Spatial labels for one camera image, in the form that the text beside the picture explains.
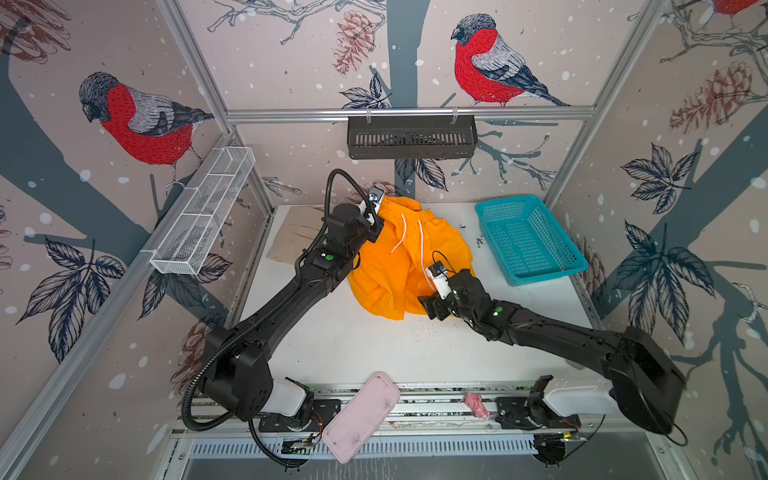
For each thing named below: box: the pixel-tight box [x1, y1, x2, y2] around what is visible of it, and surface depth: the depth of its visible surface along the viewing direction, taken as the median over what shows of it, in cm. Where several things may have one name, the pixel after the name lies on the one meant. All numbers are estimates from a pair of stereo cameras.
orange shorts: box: [348, 196, 474, 320], surface depth 93 cm
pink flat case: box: [322, 372, 401, 464], surface depth 73 cm
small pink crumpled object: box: [464, 392, 490, 419], surface depth 74 cm
